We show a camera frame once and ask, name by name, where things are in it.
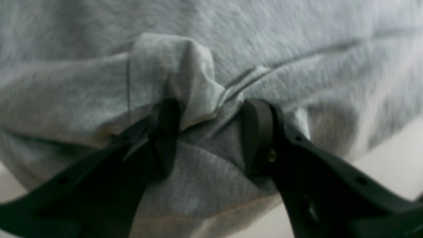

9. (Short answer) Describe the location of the grey t-shirt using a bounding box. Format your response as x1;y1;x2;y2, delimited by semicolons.
1;0;422;238

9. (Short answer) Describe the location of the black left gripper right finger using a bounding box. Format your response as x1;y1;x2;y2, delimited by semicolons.
240;99;423;238

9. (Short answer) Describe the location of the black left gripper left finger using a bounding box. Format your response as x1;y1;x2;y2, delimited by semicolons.
0;99;180;238

